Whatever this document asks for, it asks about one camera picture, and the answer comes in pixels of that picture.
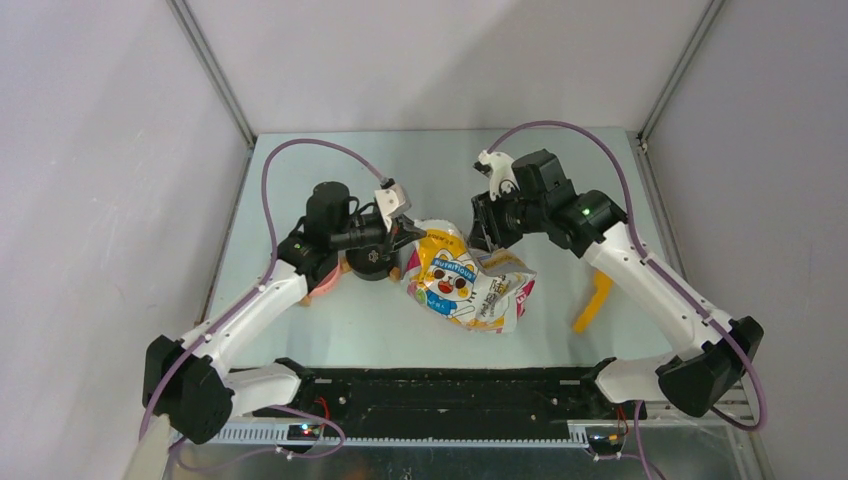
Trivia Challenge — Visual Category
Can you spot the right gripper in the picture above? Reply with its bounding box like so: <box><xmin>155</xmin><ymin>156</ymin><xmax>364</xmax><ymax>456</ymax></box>
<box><xmin>466</xmin><ymin>183</ymin><xmax>547</xmax><ymax>254</ymax></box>

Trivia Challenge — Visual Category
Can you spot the cat food bag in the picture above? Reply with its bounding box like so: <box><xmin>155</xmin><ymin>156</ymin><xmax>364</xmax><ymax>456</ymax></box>
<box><xmin>403</xmin><ymin>219</ymin><xmax>536</xmax><ymax>334</ymax></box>

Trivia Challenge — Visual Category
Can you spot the yellow plastic scoop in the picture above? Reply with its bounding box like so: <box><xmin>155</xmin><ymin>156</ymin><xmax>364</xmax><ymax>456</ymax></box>
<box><xmin>572</xmin><ymin>269</ymin><xmax>614</xmax><ymax>334</ymax></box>

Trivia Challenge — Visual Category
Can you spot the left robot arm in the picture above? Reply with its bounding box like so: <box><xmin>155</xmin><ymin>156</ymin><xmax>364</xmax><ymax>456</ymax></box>
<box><xmin>140</xmin><ymin>180</ymin><xmax>425</xmax><ymax>444</ymax></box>

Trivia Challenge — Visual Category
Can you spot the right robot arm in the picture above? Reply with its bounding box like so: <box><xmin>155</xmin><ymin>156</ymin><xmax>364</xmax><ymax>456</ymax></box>
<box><xmin>471</xmin><ymin>149</ymin><xmax>764</xmax><ymax>418</ymax></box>

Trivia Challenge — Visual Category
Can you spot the black pet bowl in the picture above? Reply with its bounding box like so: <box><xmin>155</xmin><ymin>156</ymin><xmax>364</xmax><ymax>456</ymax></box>
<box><xmin>342</xmin><ymin>229</ymin><xmax>398</xmax><ymax>281</ymax></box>

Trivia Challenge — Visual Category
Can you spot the wooden bowl stand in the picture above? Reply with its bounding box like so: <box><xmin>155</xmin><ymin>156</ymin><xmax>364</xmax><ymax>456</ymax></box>
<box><xmin>298</xmin><ymin>257</ymin><xmax>402</xmax><ymax>307</ymax></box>

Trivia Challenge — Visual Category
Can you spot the pink cat bowl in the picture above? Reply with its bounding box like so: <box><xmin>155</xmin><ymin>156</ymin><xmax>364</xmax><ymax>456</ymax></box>
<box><xmin>308</xmin><ymin>261</ymin><xmax>350</xmax><ymax>298</ymax></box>

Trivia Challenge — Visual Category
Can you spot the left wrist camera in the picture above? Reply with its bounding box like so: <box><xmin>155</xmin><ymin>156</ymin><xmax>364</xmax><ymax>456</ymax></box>
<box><xmin>374</xmin><ymin>178</ymin><xmax>411</xmax><ymax>231</ymax></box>

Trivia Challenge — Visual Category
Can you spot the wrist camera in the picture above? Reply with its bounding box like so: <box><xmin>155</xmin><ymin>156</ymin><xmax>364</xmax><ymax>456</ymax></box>
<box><xmin>374</xmin><ymin>178</ymin><xmax>411</xmax><ymax>231</ymax></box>
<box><xmin>473</xmin><ymin>150</ymin><xmax>519</xmax><ymax>201</ymax></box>

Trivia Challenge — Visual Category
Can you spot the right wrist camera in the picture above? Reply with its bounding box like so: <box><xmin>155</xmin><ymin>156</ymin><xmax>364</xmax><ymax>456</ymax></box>
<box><xmin>473</xmin><ymin>150</ymin><xmax>519</xmax><ymax>201</ymax></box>

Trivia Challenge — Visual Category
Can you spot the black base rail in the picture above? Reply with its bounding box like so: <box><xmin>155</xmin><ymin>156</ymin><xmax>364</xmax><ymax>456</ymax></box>
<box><xmin>282</xmin><ymin>359</ymin><xmax>647</xmax><ymax>441</ymax></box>

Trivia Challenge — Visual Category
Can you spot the aluminium frame rail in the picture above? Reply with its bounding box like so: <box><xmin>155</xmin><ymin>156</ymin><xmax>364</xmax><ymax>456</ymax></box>
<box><xmin>152</xmin><ymin>377</ymin><xmax>757</xmax><ymax>452</ymax></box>

